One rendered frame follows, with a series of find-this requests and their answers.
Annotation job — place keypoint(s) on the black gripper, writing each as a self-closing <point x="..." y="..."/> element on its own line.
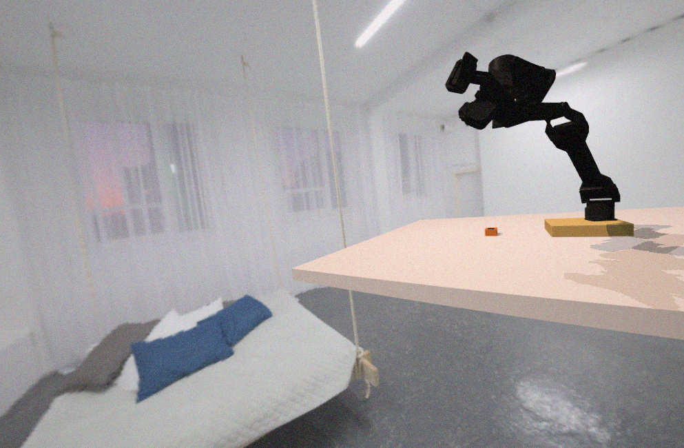
<point x="528" y="83"/>

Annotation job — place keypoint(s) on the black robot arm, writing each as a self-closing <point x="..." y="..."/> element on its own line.
<point x="570" y="137"/>

